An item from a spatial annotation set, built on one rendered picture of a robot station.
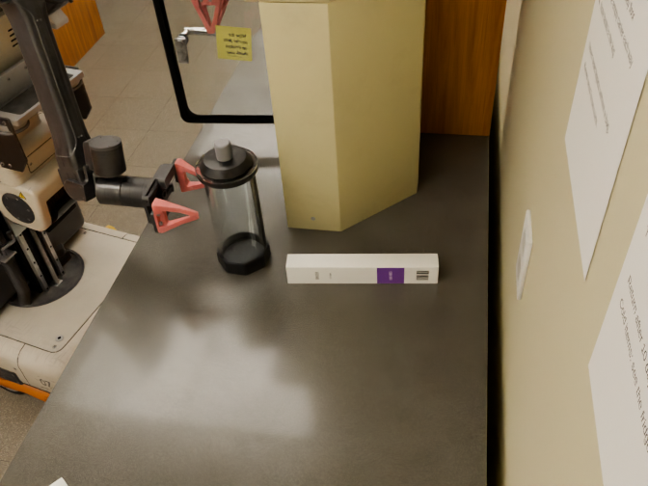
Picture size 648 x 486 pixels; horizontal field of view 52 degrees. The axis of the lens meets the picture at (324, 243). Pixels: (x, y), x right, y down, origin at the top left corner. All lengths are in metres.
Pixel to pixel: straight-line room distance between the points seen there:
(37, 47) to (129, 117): 2.47
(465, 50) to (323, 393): 0.80
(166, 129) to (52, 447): 2.58
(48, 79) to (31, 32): 0.08
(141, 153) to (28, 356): 1.47
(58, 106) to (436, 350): 0.78
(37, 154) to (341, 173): 0.96
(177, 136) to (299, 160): 2.26
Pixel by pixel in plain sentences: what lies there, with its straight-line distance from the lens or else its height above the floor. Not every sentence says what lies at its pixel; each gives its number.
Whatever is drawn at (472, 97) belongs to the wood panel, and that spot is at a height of 1.04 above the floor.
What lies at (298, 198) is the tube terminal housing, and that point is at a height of 1.02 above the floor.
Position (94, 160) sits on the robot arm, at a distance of 1.26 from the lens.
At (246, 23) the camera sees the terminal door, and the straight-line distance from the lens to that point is 1.47.
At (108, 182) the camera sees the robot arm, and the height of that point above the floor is 1.11.
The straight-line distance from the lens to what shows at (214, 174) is 1.13.
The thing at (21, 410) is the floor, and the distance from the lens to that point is 2.47.
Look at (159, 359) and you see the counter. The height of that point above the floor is 0.94.
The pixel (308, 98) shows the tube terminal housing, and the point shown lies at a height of 1.24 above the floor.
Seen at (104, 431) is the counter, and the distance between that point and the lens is 1.12.
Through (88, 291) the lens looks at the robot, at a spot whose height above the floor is 0.28.
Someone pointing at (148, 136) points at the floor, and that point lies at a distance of 3.52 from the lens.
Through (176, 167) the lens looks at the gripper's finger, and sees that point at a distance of 1.27.
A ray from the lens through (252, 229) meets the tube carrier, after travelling 1.20.
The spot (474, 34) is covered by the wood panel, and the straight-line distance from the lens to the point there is 1.48.
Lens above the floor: 1.83
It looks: 43 degrees down
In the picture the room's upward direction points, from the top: 5 degrees counter-clockwise
